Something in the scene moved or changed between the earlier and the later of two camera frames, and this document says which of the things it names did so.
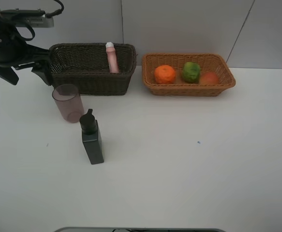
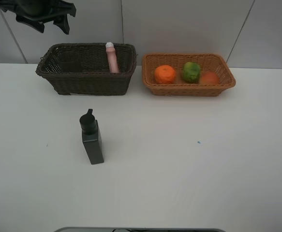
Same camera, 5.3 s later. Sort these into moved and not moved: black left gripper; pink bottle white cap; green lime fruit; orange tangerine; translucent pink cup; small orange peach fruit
Moved: black left gripper; translucent pink cup
Not moved: small orange peach fruit; green lime fruit; orange tangerine; pink bottle white cap
